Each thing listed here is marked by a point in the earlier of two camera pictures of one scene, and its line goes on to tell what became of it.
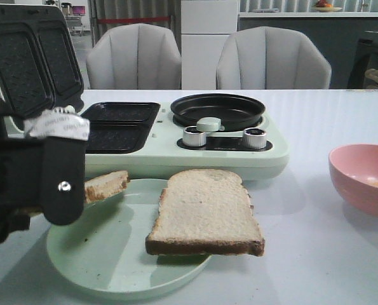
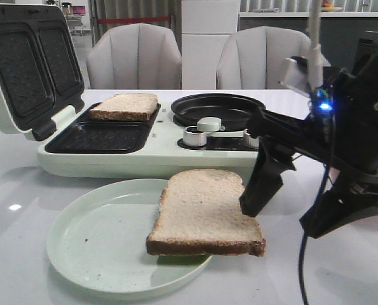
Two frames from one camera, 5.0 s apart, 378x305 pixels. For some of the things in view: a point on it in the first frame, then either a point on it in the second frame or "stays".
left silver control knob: [192, 137] stays
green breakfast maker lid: [31, 63] stays
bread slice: [205, 211] stays
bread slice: [99, 187] → [126, 107]
